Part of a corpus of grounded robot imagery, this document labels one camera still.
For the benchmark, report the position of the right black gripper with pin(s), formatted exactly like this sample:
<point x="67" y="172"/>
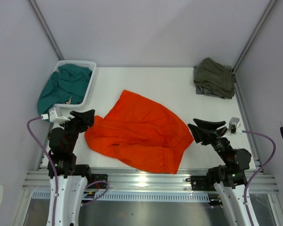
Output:
<point x="200" y="134"/>

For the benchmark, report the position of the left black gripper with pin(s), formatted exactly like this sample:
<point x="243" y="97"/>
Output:
<point x="87" y="117"/>

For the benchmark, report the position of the orange shorts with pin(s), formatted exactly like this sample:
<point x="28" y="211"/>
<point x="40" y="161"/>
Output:
<point x="141" y="133"/>

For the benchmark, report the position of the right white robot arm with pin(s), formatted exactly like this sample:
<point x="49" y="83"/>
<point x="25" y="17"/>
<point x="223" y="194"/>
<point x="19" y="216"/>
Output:
<point x="228" y="180"/>

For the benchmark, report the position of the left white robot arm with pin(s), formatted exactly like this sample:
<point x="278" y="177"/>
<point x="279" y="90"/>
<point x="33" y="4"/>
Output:
<point x="67" y="179"/>

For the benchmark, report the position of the teal shorts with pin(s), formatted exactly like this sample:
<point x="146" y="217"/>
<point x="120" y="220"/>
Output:
<point x="46" y="98"/>

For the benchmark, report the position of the grey folded shorts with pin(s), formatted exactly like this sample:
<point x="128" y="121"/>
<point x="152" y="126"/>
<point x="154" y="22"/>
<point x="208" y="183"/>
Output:
<point x="203" y="91"/>

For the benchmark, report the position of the olive green folded shorts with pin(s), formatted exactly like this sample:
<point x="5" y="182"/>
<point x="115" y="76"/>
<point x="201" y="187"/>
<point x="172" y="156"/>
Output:
<point x="218" y="78"/>

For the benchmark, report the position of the white plastic basket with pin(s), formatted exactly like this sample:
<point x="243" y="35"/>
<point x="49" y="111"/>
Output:
<point x="72" y="81"/>

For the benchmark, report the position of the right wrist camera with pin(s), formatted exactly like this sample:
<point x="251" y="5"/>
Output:
<point x="234" y="126"/>

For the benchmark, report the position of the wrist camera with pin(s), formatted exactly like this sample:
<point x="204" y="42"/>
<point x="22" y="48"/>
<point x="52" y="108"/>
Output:
<point x="234" y="126"/>
<point x="55" y="116"/>

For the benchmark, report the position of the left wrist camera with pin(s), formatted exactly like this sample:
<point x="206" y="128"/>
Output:
<point x="55" y="116"/>

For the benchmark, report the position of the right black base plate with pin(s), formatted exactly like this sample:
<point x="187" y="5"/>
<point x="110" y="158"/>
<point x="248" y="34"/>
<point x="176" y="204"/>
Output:
<point x="200" y="183"/>

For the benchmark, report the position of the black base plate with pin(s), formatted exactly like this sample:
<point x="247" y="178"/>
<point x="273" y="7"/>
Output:
<point x="96" y="181"/>
<point x="200" y="183"/>

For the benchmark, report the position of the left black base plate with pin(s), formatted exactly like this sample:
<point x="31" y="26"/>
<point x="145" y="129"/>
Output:
<point x="96" y="181"/>

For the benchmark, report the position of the white slotted cable duct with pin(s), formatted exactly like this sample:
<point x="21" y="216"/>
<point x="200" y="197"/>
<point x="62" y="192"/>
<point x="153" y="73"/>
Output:
<point x="136" y="196"/>

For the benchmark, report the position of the aluminium mounting rail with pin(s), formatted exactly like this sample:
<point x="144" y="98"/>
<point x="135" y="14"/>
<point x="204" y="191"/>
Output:
<point x="133" y="180"/>

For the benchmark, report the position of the left corner aluminium post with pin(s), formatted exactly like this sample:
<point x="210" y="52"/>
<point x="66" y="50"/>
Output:
<point x="46" y="29"/>

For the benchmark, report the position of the corner aluminium post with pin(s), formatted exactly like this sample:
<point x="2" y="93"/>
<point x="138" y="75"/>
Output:
<point x="46" y="29"/>
<point x="255" y="33"/>

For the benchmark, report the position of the right corner aluminium post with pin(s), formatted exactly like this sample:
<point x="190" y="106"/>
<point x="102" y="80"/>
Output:
<point x="255" y="33"/>

